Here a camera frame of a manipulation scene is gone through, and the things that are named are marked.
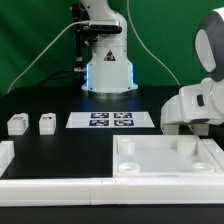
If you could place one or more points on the white U-shaped fence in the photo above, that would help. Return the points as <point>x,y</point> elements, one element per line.
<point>113,190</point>

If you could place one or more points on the white marker sheet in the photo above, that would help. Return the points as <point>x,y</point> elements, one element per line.
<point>109,120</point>

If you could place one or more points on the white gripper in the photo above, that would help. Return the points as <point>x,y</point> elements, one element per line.
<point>196,104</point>

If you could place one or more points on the white square tabletop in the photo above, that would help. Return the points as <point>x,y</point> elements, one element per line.
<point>144,156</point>

